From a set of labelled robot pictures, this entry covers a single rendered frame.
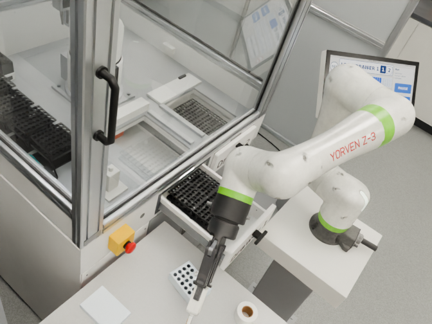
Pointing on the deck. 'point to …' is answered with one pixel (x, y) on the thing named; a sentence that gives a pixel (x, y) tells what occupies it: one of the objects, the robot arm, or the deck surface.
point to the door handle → (109, 107)
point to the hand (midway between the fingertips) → (197, 299)
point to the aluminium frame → (77, 14)
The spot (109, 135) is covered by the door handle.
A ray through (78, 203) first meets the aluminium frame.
